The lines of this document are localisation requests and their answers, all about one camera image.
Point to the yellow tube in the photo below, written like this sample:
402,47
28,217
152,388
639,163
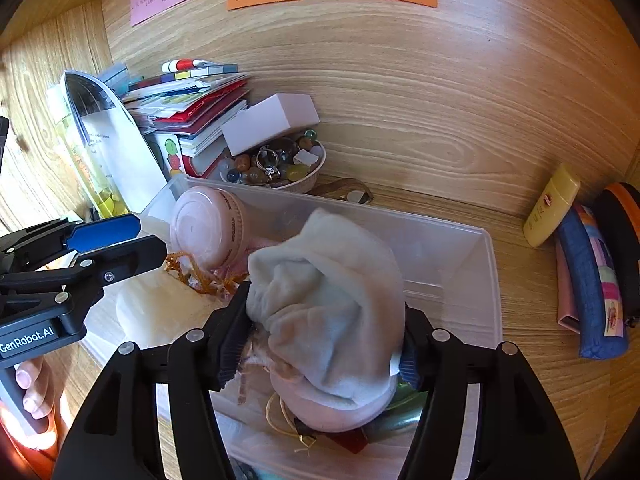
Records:
550,205

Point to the pile of glass beads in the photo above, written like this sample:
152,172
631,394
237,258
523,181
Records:
280,155

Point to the white bowl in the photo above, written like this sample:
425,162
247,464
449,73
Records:
300,182

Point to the gourd charm with tassel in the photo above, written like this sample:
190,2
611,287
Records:
200,280

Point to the dark green bottle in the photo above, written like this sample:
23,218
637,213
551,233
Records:
400,412

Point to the yellow spray bottle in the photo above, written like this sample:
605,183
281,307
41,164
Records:
90,170

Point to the stack of booklets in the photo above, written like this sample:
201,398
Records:
200,105

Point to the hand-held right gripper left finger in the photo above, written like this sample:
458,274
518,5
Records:
235,330

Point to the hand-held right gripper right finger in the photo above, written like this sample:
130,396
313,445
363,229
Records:
407,365

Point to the fruit print card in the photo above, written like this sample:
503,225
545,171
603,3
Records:
172,155

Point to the clear plastic storage box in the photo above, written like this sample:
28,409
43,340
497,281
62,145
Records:
450,270

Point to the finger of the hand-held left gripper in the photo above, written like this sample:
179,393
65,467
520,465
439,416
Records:
125,260
105,232

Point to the red amulet pouch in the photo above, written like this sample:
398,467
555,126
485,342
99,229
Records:
350,442

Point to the white paper sheet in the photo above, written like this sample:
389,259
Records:
120,160

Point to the pink round gadget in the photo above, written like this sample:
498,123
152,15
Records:
205,225

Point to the black orange round case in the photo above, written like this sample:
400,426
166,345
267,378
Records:
622,220

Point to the blue pencil case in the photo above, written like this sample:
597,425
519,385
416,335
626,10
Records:
595,300

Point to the white fleece cloth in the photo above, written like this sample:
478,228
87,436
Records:
330,300

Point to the person's left hand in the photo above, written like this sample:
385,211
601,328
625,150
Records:
32,390

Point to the small white box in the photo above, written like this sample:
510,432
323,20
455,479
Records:
270,120

